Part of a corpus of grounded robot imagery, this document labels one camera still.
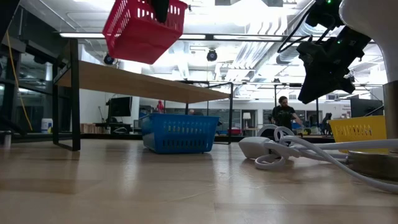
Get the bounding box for red plastic basket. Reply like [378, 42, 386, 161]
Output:
[102, 0, 189, 65]

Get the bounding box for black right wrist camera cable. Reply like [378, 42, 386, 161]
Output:
[277, 6, 315, 54]

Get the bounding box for white plastic bucket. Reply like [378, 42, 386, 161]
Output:
[41, 118, 53, 134]

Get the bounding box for black metal table frame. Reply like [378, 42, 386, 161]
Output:
[0, 132, 333, 144]

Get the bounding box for blue plastic basket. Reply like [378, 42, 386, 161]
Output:
[141, 113, 220, 154]

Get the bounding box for yellow plastic basket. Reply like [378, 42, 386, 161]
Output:
[328, 115, 388, 154]

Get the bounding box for white mushroom table lamp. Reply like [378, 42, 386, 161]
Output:
[340, 0, 398, 182]

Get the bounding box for yellow hanging cable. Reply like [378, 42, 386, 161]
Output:
[6, 30, 34, 131]

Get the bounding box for wooden desk shelf riser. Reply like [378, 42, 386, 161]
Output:
[52, 38, 234, 152]

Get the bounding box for black computer monitor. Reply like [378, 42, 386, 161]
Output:
[107, 96, 134, 118]
[350, 98, 384, 118]

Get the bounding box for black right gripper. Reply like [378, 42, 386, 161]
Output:
[297, 26, 373, 105]

